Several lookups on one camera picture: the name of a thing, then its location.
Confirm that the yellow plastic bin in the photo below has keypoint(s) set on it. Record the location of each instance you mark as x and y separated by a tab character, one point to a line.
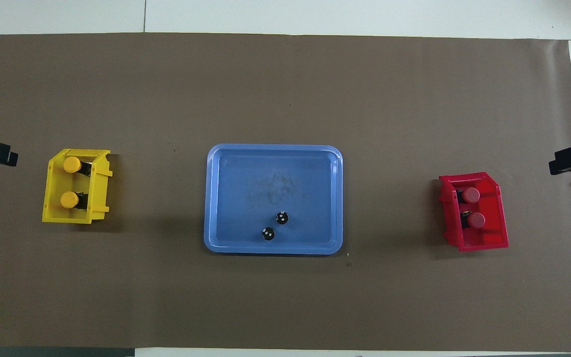
55	210

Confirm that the blue plastic tray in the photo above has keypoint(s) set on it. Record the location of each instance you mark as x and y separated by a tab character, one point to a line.
246	198

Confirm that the yellow push button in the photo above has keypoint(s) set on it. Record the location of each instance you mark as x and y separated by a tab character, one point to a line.
72	164
69	200

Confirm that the red plastic bin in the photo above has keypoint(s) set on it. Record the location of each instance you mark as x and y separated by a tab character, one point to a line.
493	233

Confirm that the red push button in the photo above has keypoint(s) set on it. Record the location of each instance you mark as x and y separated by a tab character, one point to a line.
476	219
471	195

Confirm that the brown paper table mat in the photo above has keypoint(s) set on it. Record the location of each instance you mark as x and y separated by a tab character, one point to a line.
166	89

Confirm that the black cylindrical capacitor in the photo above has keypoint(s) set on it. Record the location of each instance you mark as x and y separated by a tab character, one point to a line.
267	233
281	217

